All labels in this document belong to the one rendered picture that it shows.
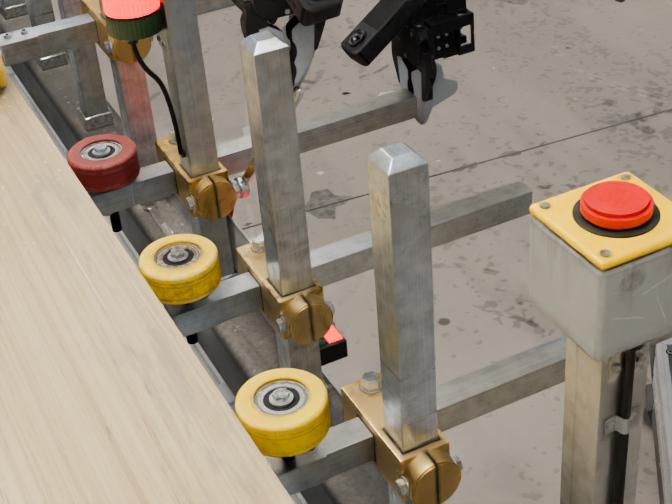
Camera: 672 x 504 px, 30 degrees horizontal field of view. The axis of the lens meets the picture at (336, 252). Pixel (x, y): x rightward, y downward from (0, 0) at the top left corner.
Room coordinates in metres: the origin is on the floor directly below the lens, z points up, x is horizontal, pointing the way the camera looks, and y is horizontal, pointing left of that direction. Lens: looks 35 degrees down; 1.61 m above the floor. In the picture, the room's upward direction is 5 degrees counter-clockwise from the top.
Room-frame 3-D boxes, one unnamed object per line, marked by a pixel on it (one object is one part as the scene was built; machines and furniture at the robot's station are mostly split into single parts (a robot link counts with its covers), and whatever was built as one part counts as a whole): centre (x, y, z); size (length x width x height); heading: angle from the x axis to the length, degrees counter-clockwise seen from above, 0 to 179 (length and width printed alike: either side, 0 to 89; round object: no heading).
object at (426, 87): (1.42, -0.13, 0.90); 0.05 x 0.02 x 0.09; 24
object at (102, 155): (1.27, 0.26, 0.85); 0.08 x 0.08 x 0.11
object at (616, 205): (0.58, -0.16, 1.22); 0.04 x 0.04 x 0.02
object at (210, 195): (1.29, 0.16, 0.85); 0.13 x 0.06 x 0.05; 24
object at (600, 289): (0.58, -0.16, 1.18); 0.07 x 0.07 x 0.08; 24
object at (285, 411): (0.81, 0.06, 0.85); 0.08 x 0.08 x 0.11
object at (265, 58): (1.05, 0.05, 0.89); 0.03 x 0.03 x 0.48; 24
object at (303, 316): (1.07, 0.06, 0.83); 0.13 x 0.06 x 0.05; 24
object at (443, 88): (1.43, -0.15, 0.86); 0.06 x 0.03 x 0.09; 114
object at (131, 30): (1.26, 0.19, 1.07); 0.06 x 0.06 x 0.02
